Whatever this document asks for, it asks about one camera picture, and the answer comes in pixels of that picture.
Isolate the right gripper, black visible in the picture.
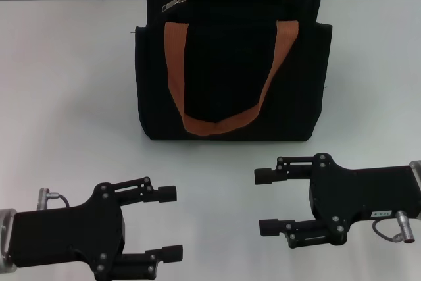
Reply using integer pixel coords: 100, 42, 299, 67
253, 152, 419, 249

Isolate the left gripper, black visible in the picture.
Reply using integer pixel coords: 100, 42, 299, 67
6, 176, 184, 281

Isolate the black food bag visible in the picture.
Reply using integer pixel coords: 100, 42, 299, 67
130, 0, 333, 141

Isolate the silver zipper pull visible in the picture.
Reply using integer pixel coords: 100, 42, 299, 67
160, 0, 188, 13

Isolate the right gripper cable with connector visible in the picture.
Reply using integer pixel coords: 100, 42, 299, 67
372, 209, 416, 247

